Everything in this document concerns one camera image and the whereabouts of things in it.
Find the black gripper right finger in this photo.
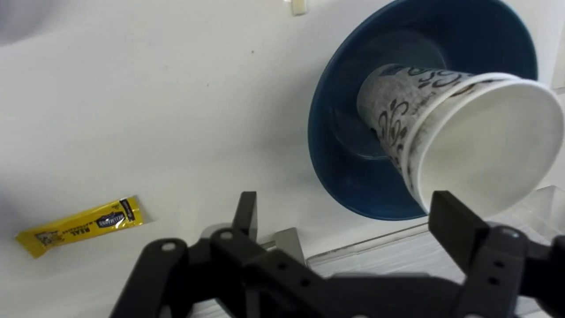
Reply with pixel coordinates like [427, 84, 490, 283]
[427, 190, 565, 318]

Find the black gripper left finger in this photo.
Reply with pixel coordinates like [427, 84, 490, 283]
[109, 191, 331, 318]

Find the dark blue bowl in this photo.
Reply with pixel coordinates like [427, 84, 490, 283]
[305, 0, 540, 223]

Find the white paper sheet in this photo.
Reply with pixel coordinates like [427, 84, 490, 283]
[261, 184, 565, 318]

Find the patterned paper cup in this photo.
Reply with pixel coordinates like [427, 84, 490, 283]
[354, 62, 520, 179]
[407, 78, 565, 220]

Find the yellow sauce packet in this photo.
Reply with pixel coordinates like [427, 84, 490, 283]
[13, 195, 148, 260]

